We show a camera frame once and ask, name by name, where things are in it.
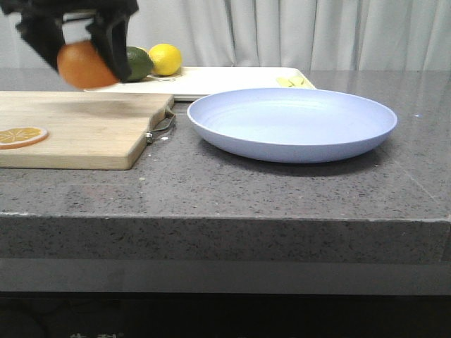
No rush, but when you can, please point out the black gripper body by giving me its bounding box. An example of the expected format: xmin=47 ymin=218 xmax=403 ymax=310
xmin=1 ymin=0 xmax=139 ymax=17

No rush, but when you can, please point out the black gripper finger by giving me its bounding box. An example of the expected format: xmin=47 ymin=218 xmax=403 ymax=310
xmin=16 ymin=14 xmax=64 ymax=71
xmin=86 ymin=13 xmax=132 ymax=82

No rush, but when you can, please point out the orange fruit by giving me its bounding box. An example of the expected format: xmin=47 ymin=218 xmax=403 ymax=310
xmin=56 ymin=40 xmax=119 ymax=89

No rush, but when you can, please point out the light blue plate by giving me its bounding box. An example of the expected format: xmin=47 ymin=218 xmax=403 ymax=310
xmin=187 ymin=88 xmax=397 ymax=163

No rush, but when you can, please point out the white rectangular tray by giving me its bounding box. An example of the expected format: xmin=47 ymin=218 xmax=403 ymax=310
xmin=97 ymin=67 xmax=314 ymax=101

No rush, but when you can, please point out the yellow-green print on tray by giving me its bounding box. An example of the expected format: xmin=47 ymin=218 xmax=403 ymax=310
xmin=276 ymin=76 xmax=305 ymax=87

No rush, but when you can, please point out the green lime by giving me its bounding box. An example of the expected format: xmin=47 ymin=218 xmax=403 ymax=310
xmin=127 ymin=46 xmax=154 ymax=82

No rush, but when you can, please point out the yellow lemon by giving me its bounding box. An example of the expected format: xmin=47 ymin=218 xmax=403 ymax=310
xmin=148 ymin=43 xmax=183 ymax=76

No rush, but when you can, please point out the wooden cutting board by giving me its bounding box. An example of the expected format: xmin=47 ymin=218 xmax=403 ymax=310
xmin=1 ymin=91 xmax=174 ymax=170

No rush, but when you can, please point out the orange slice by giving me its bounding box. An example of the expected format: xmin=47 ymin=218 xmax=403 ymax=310
xmin=1 ymin=127 xmax=49 ymax=149

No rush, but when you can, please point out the white curtain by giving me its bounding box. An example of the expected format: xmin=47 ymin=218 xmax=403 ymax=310
xmin=0 ymin=0 xmax=451 ymax=73

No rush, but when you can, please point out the metal cutting board handle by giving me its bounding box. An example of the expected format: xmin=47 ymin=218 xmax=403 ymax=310
xmin=144 ymin=107 xmax=175 ymax=144

